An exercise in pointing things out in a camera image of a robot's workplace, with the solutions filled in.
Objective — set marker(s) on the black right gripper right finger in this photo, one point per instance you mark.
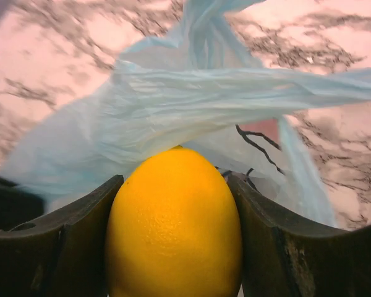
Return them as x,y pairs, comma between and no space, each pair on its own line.
286,254

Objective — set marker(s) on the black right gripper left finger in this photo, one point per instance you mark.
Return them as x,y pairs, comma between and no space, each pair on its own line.
60,253

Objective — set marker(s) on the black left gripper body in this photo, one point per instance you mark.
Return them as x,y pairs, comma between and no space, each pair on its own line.
17,206

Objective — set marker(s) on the yellow fake lemon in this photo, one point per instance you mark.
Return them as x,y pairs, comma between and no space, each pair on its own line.
174,230

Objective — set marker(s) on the light blue plastic bag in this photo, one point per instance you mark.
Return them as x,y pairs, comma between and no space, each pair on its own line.
197,86

